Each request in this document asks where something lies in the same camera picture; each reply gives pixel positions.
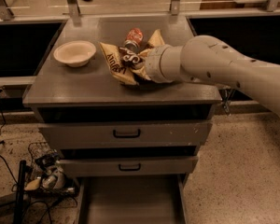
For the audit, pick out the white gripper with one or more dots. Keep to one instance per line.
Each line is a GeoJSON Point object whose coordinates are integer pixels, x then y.
{"type": "Point", "coordinates": [153, 62]}

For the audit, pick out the brown sea salt chip bag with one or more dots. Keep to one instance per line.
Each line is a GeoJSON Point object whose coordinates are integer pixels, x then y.
{"type": "Point", "coordinates": [126, 66]}

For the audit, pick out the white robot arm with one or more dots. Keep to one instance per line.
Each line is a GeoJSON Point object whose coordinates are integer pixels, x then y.
{"type": "Point", "coordinates": [207, 59]}

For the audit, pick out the grey drawer cabinet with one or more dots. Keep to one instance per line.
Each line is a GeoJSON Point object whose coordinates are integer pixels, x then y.
{"type": "Point", "coordinates": [90, 94]}

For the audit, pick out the grey middle drawer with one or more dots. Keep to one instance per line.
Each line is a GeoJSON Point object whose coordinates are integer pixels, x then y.
{"type": "Point", "coordinates": [130, 166]}

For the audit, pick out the grey top drawer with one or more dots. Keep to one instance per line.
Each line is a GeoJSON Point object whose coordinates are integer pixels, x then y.
{"type": "Point", "coordinates": [125, 134]}

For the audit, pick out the grey open bottom drawer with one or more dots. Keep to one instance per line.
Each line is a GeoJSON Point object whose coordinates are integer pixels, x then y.
{"type": "Point", "coordinates": [139, 199]}

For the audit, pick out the red soda can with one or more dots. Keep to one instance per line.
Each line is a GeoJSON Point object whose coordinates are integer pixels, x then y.
{"type": "Point", "coordinates": [133, 39]}

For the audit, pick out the white paper bowl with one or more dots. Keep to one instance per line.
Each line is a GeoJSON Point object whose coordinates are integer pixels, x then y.
{"type": "Point", "coordinates": [75, 53]}

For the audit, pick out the black pole stand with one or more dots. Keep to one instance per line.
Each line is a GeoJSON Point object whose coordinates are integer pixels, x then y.
{"type": "Point", "coordinates": [19, 193]}

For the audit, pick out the wire basket with items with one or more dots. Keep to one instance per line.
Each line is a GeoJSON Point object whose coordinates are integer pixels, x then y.
{"type": "Point", "coordinates": [46, 175]}

